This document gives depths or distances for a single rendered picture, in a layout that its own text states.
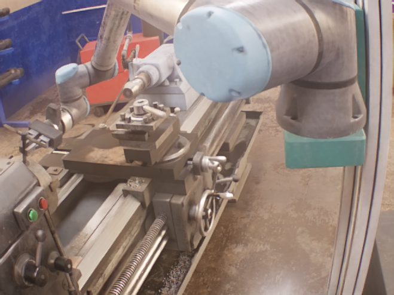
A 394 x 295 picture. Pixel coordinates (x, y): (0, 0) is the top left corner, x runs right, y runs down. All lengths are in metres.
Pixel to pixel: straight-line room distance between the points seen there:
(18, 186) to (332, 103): 0.80
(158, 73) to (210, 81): 1.78
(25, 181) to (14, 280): 0.28
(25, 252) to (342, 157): 0.81
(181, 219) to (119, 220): 0.30
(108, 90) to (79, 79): 3.29
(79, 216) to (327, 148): 1.43
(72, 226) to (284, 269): 1.28
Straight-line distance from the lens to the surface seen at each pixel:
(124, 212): 1.78
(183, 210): 1.89
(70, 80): 1.58
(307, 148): 0.80
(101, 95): 4.91
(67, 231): 1.95
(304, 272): 2.63
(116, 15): 1.36
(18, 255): 1.16
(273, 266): 2.67
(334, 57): 0.76
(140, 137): 1.78
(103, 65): 1.57
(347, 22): 0.77
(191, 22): 0.65
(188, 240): 1.99
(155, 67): 2.44
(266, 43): 0.62
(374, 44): 0.92
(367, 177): 1.05
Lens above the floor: 1.83
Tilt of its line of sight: 27 degrees down
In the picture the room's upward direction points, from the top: 7 degrees counter-clockwise
